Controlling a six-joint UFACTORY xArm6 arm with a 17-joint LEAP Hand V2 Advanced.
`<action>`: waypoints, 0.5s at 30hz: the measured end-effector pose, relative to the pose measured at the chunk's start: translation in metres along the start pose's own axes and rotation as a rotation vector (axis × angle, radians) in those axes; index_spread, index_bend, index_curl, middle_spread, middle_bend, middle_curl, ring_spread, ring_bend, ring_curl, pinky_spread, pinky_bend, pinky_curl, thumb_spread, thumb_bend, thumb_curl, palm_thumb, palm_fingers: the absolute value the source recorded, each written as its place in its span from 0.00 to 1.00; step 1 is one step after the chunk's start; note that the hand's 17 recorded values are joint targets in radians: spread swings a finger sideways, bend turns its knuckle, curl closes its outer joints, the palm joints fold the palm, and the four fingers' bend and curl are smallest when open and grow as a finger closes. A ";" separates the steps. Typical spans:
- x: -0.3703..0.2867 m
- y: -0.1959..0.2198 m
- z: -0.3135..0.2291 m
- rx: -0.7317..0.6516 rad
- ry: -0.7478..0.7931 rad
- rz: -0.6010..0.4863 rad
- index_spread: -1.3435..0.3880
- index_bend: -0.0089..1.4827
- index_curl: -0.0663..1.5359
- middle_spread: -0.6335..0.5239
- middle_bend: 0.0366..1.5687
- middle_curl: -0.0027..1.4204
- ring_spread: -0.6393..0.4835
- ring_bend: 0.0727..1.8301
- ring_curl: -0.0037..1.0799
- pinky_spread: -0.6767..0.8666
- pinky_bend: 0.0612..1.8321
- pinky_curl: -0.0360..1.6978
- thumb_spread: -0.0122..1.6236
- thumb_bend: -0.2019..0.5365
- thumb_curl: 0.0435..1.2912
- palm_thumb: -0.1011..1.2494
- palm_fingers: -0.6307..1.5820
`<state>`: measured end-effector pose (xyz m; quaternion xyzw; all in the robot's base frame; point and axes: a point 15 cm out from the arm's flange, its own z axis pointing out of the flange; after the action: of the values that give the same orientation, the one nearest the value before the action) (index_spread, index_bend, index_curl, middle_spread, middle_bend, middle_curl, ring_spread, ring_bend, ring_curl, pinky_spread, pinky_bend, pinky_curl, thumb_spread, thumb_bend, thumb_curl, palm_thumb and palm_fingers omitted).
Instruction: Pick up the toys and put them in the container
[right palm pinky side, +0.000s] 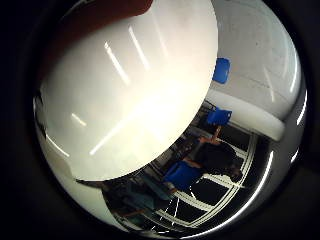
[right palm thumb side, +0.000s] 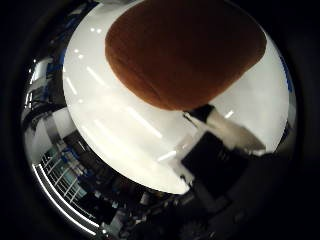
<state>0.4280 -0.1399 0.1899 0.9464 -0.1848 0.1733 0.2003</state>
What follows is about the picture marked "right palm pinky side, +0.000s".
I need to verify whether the person in blue shirt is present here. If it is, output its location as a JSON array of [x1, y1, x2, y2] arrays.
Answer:
[[106, 156, 205, 221]]

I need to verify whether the seated person with dark hair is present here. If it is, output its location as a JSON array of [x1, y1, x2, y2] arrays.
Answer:
[[184, 126, 244, 184]]

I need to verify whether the white window frame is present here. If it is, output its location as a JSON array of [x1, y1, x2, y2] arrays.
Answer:
[[113, 133, 278, 234]]

